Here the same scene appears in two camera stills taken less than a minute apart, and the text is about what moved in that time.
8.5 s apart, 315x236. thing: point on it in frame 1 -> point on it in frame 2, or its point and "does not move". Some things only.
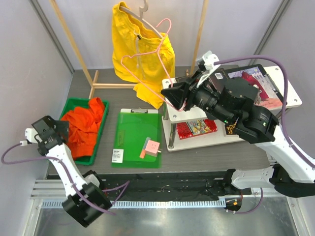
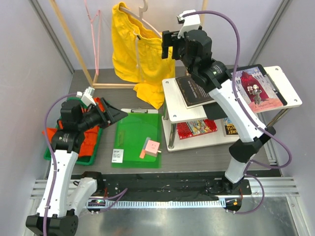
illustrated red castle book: (267, 96) does not move
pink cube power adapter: (152, 148) does not move
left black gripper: (61, 127) -> (110, 115)
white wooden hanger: (140, 16) does not move
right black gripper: (177, 92) -> (170, 39)
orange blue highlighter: (142, 153) does not move
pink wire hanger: (179, 110) -> (98, 12)
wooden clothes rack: (92, 79) does not move
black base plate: (139, 187) does not move
